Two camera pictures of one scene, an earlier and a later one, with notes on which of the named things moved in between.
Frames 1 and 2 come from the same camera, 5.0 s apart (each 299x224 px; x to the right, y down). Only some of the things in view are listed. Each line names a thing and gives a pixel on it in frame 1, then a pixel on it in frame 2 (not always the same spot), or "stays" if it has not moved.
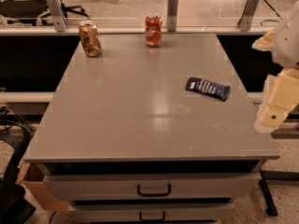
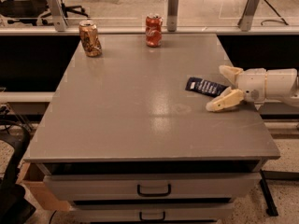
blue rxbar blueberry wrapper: [218, 91] stays
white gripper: [287, 44] to [252, 84]
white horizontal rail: [26, 96] stays
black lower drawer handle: [152, 219] stays
